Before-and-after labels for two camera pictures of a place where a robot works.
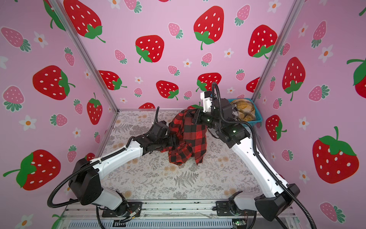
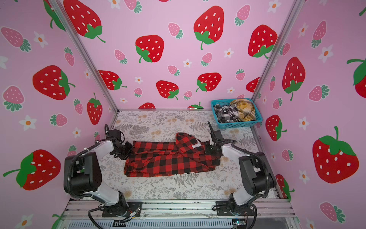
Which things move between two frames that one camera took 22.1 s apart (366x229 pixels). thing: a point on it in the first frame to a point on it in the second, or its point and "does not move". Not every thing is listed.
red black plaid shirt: [191, 139] to [188, 155]
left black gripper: [172, 140] to [125, 157]
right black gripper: [196, 119] to [208, 144]
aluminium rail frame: [175, 214] does not move
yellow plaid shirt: [246, 109] does not move
